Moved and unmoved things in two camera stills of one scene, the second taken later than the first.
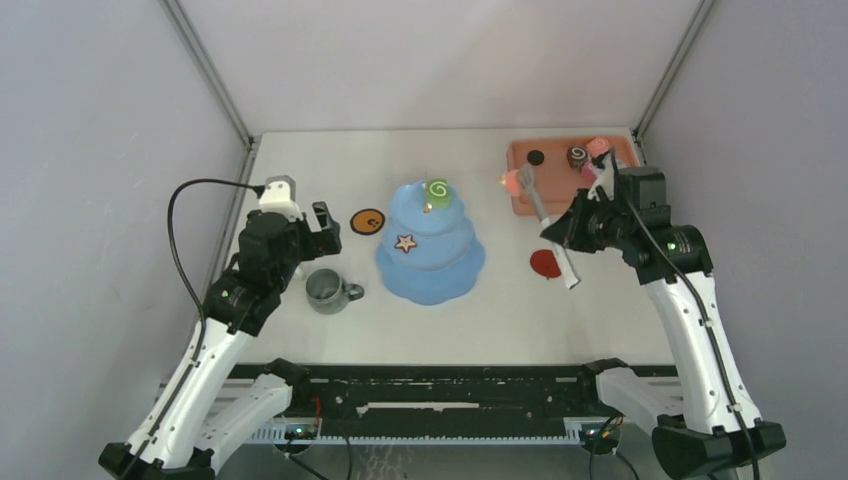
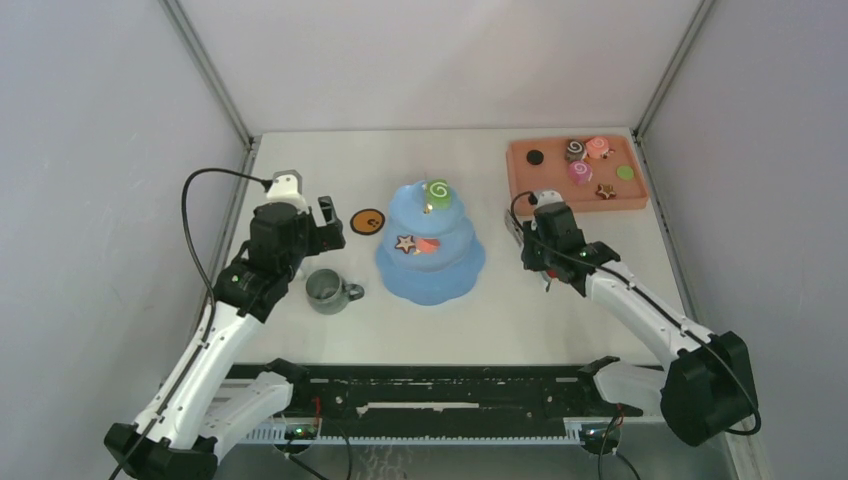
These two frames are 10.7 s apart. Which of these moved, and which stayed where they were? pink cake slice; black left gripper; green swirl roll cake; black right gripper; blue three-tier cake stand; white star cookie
Moved: pink cake slice; black right gripper
Stayed: blue three-tier cake stand; green swirl roll cake; white star cookie; black left gripper
